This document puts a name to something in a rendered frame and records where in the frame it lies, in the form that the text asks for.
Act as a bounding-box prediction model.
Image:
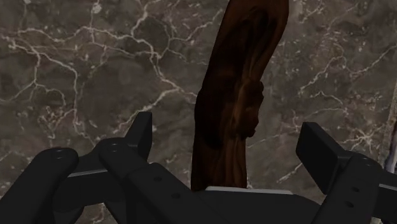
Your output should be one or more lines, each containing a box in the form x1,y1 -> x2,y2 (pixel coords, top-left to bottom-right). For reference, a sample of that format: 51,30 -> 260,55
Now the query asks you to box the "dark brown carved wooden figure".
190,0 -> 290,192

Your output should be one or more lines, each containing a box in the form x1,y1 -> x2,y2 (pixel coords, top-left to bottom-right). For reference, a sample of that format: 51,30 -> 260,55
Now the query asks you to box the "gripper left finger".
0,111 -> 230,224

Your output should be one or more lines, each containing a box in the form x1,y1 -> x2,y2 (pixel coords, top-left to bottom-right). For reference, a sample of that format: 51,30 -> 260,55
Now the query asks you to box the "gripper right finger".
295,122 -> 397,224

